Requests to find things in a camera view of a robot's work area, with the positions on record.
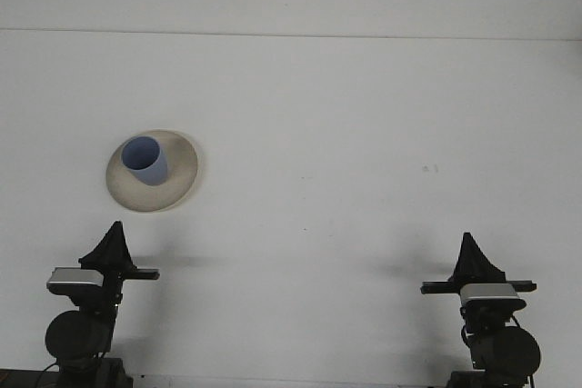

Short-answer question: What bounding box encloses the pale blue cup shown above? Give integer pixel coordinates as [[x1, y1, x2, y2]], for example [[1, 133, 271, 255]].
[[121, 135, 170, 188]]

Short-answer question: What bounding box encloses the pale round plate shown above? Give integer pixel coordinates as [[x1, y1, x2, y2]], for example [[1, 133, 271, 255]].
[[105, 129, 206, 214]]

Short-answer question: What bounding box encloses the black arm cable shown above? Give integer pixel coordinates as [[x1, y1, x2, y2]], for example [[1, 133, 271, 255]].
[[36, 362, 63, 388]]

